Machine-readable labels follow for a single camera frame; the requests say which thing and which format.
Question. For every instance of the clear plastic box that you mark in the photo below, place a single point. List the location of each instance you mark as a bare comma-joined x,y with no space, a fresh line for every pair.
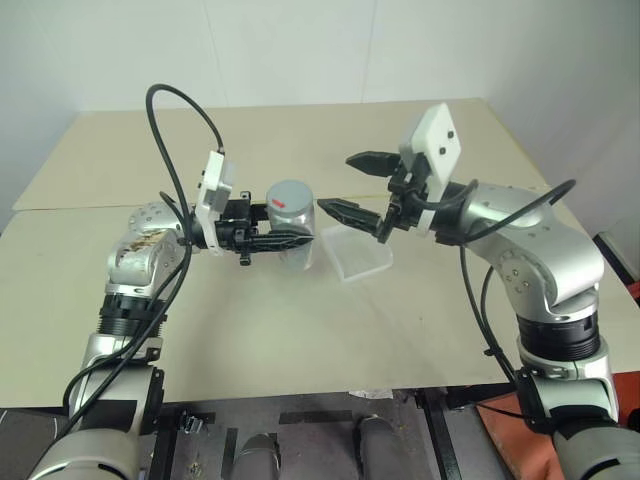
360,255

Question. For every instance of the orange floor mat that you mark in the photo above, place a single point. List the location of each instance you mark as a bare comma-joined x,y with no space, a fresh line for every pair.
505,430

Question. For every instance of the clear plastic jar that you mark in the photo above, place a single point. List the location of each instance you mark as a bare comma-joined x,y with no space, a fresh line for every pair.
298,256

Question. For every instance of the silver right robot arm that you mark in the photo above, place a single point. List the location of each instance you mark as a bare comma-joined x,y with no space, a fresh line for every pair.
550,245

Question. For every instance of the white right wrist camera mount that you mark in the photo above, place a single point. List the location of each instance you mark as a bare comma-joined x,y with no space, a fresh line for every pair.
437,135

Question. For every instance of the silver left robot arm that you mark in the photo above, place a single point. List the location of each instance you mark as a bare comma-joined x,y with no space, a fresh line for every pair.
135,250

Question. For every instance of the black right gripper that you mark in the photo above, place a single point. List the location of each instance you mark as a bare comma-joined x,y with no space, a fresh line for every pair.
407,200

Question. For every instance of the grey rounded shape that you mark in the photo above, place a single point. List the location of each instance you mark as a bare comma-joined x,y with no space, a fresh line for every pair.
256,457
377,450

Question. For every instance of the grey jar lid red arrow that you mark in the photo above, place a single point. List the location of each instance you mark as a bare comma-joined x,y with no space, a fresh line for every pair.
290,194

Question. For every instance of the white paper scrap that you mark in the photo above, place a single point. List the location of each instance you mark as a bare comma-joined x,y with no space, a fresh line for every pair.
372,394

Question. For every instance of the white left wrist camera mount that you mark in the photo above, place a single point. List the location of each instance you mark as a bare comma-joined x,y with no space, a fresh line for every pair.
212,185

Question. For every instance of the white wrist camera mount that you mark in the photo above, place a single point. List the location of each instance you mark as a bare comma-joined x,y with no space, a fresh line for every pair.
212,185
437,135

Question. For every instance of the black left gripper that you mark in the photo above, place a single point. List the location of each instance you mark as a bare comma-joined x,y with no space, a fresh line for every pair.
235,225

